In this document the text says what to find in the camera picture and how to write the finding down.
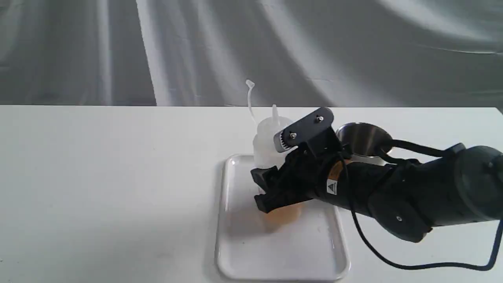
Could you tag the grey draped backdrop cloth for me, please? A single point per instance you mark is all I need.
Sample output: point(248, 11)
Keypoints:
point(299, 53)

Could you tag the white rectangular plastic tray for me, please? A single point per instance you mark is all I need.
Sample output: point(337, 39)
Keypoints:
point(301, 243)

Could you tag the stainless steel cup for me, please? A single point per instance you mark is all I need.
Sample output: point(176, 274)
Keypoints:
point(362, 139)

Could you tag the translucent plastic squeeze bottle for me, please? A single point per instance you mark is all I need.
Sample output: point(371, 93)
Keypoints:
point(265, 156)

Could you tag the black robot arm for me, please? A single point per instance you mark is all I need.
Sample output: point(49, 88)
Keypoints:
point(408, 189)

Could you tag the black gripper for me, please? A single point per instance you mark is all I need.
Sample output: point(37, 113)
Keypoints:
point(320, 169)

